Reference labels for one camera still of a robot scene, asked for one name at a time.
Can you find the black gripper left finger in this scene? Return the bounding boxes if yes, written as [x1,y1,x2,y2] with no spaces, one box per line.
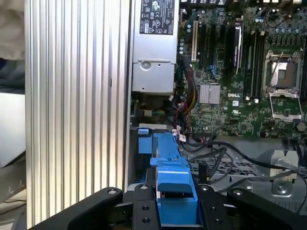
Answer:
[28,184,161,230]

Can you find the white expansion slot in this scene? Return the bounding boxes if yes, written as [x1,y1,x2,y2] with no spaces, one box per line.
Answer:
[190,20,199,62]

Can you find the green Dell motherboard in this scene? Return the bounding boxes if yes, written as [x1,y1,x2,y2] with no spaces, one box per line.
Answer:
[177,0,307,140]

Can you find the metal disk bay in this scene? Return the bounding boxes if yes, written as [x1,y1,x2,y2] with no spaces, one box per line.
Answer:
[187,148,307,214]

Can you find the thin metal locking lever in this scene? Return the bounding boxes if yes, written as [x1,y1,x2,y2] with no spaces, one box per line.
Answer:
[270,54,292,80]

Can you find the black wire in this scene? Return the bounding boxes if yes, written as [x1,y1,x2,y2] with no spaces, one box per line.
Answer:
[268,134,307,185]
[186,140,276,169]

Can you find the metal socket cover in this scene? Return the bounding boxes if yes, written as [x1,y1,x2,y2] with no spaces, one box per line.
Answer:
[269,89,304,123]

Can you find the silver chipset heatsink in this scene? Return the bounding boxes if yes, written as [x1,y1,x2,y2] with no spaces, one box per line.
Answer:
[199,83,221,105]

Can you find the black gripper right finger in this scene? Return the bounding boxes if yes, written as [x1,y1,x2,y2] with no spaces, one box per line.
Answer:
[195,184,307,230]

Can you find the black graphics card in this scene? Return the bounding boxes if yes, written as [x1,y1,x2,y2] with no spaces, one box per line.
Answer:
[226,23,243,75]

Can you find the black open PC case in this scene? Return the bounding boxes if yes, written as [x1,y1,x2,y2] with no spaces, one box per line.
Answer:
[121,0,307,216]

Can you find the hard disk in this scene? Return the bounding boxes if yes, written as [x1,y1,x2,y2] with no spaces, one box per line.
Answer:
[149,133,201,228]

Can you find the person in pale top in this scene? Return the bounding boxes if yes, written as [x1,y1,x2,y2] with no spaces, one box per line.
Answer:
[0,0,26,87]

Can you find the blue disk carrier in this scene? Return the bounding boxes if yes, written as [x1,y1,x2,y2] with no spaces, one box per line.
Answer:
[136,127,154,154]

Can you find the black expansion slot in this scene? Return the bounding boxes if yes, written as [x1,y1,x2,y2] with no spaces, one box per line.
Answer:
[201,23,210,66]
[210,23,217,66]

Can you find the CPU socket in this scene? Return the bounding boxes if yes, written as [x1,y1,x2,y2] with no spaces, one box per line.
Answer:
[265,51,301,89]

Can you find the black RAM slot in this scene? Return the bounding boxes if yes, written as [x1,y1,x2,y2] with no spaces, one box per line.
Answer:
[249,30,265,99]
[300,64,307,98]

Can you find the coloured power wire bundle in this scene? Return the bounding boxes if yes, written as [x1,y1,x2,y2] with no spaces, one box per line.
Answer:
[177,59,198,114]

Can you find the silver power supply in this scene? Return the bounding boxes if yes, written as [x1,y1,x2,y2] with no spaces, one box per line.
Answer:
[131,0,181,94]

